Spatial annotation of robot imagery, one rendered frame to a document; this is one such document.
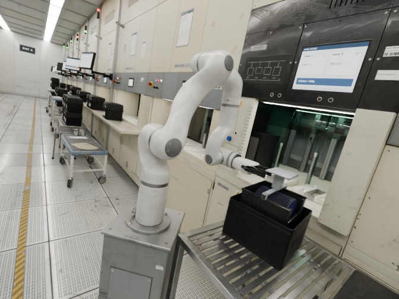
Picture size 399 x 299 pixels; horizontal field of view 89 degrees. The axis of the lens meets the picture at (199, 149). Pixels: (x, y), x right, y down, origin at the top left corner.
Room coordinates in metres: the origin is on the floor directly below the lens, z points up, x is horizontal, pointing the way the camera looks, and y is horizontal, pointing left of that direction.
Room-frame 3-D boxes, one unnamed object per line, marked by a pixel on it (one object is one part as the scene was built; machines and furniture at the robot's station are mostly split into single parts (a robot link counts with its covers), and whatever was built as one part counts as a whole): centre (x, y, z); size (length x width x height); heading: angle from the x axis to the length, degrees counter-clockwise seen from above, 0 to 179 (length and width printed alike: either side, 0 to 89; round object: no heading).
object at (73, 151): (2.77, 1.63, 0.24); 0.97 x 0.52 x 0.48; 43
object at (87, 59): (3.54, 1.95, 1.59); 0.50 x 0.41 x 0.36; 130
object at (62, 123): (4.08, 2.71, 0.24); 0.94 x 0.53 x 0.48; 40
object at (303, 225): (0.83, -0.36, 0.85); 0.28 x 0.28 x 0.17; 50
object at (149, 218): (0.80, 0.16, 0.85); 0.19 x 0.19 x 0.18
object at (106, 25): (4.53, 2.08, 1.50); 1.52 x 0.99 x 3.00; 40
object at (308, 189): (1.22, -0.78, 0.89); 0.22 x 0.21 x 0.04; 130
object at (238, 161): (0.94, -0.23, 1.06); 0.11 x 0.10 x 0.07; 49
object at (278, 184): (0.83, -0.36, 0.93); 0.24 x 0.20 x 0.32; 140
